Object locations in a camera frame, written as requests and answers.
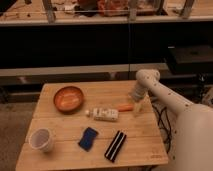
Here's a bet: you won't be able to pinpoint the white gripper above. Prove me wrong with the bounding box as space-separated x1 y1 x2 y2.
130 83 147 116

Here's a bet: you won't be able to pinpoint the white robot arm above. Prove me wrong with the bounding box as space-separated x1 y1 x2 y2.
130 69 213 171

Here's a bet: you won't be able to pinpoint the orange ceramic bowl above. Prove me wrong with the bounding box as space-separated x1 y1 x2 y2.
53 86 84 113

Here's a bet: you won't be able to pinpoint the white plastic bottle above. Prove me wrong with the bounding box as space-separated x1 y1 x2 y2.
85 108 119 122

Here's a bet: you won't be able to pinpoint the black white striped brush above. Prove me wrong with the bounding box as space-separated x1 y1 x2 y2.
104 131 127 163

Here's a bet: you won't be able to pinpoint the blue sponge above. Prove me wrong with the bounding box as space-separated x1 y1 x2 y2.
78 127 98 151

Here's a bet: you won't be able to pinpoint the wooden folding table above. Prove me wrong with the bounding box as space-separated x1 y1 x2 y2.
16 81 168 171

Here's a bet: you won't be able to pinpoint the black box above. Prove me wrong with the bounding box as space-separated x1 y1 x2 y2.
165 45 213 74

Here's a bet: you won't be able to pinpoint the white paper cup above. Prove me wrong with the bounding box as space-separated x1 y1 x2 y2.
28 128 54 153

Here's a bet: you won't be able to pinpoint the long workbench shelf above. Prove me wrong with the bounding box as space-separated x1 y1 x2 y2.
0 0 213 27

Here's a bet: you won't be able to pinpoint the black cables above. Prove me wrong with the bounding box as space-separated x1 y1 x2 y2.
151 99 174 154

